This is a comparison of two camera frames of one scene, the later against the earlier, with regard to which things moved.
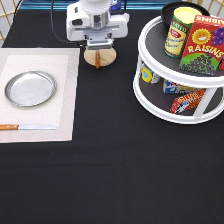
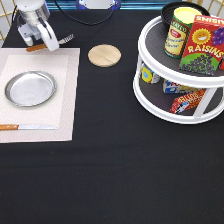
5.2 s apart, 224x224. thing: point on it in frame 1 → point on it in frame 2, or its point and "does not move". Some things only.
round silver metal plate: [29, 88] does not move
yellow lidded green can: [178, 31] does not move
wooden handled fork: [97, 60] → [44, 46]
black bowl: [167, 12] does not move
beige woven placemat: [63, 65] does not move
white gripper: [78, 23] → [42, 31]
